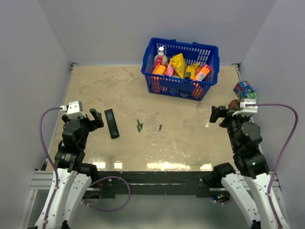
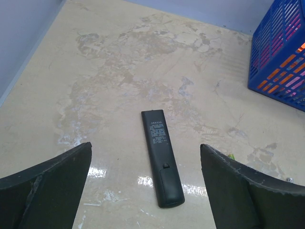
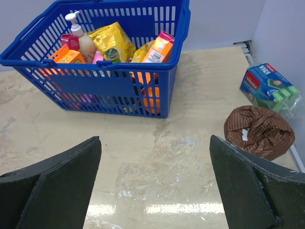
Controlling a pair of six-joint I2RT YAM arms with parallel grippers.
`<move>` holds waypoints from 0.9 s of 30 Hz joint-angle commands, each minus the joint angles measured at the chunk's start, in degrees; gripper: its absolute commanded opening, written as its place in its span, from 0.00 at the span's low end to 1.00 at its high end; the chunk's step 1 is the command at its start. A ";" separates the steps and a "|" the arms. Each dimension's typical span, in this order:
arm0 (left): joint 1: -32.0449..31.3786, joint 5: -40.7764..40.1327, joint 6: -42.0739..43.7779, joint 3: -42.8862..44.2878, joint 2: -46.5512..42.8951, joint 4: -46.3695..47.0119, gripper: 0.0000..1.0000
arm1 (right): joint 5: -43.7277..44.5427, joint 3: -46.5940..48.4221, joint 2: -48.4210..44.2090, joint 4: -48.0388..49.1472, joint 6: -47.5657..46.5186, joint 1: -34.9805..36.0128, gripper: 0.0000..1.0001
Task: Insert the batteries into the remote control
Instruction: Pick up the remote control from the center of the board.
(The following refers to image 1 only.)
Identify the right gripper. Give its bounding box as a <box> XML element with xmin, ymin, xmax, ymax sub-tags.
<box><xmin>210</xmin><ymin>105</ymin><xmax>250</xmax><ymax>151</ymax></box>

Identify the black remote control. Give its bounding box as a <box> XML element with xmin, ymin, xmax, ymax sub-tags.
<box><xmin>104</xmin><ymin>109</ymin><xmax>120</xmax><ymax>139</ymax></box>

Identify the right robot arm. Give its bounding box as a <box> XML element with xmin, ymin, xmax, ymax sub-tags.
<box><xmin>209</xmin><ymin>100</ymin><xmax>290</xmax><ymax>229</ymax></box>

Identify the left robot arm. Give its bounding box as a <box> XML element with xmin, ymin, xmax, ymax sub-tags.
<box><xmin>34</xmin><ymin>105</ymin><xmax>104</xmax><ymax>229</ymax></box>

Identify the brown lidded white cup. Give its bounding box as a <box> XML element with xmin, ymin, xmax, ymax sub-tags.
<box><xmin>228</xmin><ymin>99</ymin><xmax>240</xmax><ymax>110</ymax></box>

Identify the blue green sponge pack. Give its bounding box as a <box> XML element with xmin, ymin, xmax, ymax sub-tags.
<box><xmin>233</xmin><ymin>81</ymin><xmax>257</xmax><ymax>100</ymax></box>

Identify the green battery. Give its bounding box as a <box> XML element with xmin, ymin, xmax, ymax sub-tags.
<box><xmin>137</xmin><ymin>119</ymin><xmax>143</xmax><ymax>133</ymax></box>

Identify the orange carton box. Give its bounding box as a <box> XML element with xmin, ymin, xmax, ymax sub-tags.
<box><xmin>193</xmin><ymin>64</ymin><xmax>211</xmax><ymax>81</ymax></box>

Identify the yellow green bag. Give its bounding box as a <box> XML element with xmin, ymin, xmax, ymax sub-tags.
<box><xmin>184</xmin><ymin>62</ymin><xmax>200</xmax><ymax>79</ymax></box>

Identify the blue plastic basket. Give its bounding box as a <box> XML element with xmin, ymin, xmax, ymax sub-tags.
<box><xmin>141</xmin><ymin>38</ymin><xmax>220</xmax><ymax>101</ymax></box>

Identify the yellow snack bag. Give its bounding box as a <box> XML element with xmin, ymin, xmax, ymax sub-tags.
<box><xmin>171</xmin><ymin>53</ymin><xmax>186</xmax><ymax>79</ymax></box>

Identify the orange pink box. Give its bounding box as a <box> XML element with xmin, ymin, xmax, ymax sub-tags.
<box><xmin>153</xmin><ymin>64</ymin><xmax>166</xmax><ymax>75</ymax></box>

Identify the white pump bottle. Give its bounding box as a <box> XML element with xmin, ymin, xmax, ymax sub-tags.
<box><xmin>154</xmin><ymin>45</ymin><xmax>167</xmax><ymax>67</ymax></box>

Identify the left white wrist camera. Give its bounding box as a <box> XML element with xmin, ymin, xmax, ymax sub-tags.
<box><xmin>60</xmin><ymin>101</ymin><xmax>86</xmax><ymax>120</ymax></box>

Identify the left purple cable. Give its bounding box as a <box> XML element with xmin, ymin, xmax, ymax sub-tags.
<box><xmin>39</xmin><ymin>107</ymin><xmax>62</xmax><ymax>225</ymax></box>

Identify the purple cable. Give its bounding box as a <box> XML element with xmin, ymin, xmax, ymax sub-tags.
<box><xmin>245</xmin><ymin>103</ymin><xmax>299</xmax><ymax>227</ymax></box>
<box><xmin>39</xmin><ymin>107</ymin><xmax>62</xmax><ymax>225</ymax></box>

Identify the black base frame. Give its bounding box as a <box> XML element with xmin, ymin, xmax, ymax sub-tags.
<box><xmin>71</xmin><ymin>170</ymin><xmax>239</xmax><ymax>198</ymax></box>

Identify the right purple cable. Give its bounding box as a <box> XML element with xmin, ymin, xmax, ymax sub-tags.
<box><xmin>245</xmin><ymin>103</ymin><xmax>299</xmax><ymax>227</ymax></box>

